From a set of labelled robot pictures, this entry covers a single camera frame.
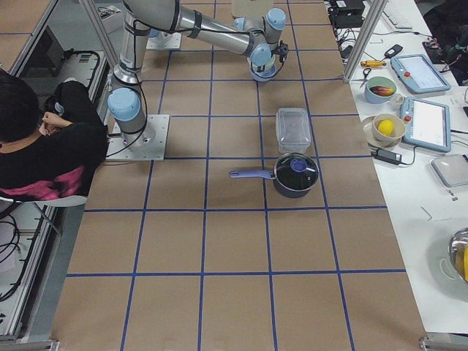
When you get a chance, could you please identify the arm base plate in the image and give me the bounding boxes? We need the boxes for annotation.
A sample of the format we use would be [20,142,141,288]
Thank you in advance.
[107,114,170,162]
[146,29,181,51]

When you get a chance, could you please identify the white kitchen scale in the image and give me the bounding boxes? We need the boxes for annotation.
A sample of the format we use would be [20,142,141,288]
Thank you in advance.
[430,154,468,187]

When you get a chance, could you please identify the steel mixing bowl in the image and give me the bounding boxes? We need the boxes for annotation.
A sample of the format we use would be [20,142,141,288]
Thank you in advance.
[439,227,467,283]

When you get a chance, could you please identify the clear plastic container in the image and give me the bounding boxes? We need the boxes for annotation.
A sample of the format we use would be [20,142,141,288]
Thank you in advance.
[275,107,312,154]

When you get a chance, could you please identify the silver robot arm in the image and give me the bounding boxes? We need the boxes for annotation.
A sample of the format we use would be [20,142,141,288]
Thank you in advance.
[107,1,288,160]

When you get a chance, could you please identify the orange handled tool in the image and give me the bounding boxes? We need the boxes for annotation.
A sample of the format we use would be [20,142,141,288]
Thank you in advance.
[360,60,387,68]

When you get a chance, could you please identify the far blue teach pendant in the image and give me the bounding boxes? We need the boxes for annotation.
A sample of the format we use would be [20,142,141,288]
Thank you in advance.
[390,54,451,94]

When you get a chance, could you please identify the blue teach pendant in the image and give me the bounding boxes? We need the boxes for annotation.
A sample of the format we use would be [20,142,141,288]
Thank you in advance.
[400,97,451,153]
[390,54,451,94]

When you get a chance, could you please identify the black scissors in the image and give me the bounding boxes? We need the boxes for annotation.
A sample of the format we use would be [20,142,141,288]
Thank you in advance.
[361,67,372,87]

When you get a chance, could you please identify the black power adapter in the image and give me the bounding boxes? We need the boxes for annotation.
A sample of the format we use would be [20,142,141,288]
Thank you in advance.
[371,148,401,165]

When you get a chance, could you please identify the seated person in black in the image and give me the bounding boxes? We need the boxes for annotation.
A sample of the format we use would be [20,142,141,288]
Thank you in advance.
[1,72,107,202]

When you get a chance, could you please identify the near blue teach pendant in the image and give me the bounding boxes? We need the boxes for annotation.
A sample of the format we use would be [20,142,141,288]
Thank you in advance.
[400,97,451,153]

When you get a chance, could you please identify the blue bowl with fruit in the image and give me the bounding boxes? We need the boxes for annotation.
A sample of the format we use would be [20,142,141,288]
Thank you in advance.
[364,76,397,104]

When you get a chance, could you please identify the green bowl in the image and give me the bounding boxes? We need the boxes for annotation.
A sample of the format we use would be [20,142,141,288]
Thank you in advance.
[247,58,276,75]

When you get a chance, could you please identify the aluminium frame post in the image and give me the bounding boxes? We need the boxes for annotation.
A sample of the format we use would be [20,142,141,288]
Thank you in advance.
[342,0,388,83]

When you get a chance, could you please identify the beige bowl with lemon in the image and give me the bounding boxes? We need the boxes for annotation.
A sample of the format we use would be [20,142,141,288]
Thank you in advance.
[371,113,407,143]

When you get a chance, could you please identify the blue pot with lid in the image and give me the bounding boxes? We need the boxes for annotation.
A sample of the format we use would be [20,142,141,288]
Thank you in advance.
[229,152,319,198]

